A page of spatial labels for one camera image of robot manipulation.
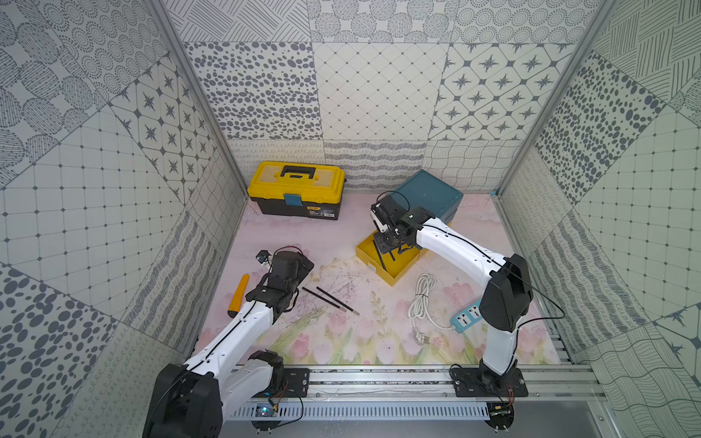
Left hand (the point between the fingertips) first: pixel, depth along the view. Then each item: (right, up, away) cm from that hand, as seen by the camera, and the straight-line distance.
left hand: (298, 261), depth 85 cm
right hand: (+29, +6, +2) cm, 30 cm away
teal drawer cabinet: (+43, +23, +6) cm, 49 cm away
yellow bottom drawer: (+30, -4, +13) cm, 33 cm away
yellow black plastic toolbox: (-4, +24, +14) cm, 29 cm away
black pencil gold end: (+12, -14, +5) cm, 19 cm away
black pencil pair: (+8, -14, +5) cm, 17 cm away
